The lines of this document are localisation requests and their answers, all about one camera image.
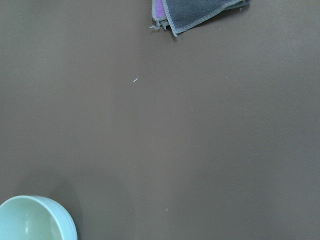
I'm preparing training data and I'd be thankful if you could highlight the mint green bowl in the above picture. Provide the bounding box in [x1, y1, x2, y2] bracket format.
[0, 195, 78, 240]

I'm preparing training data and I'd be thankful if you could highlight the grey folded cloth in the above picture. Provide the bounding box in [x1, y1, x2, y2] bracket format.
[150, 0, 250, 37]

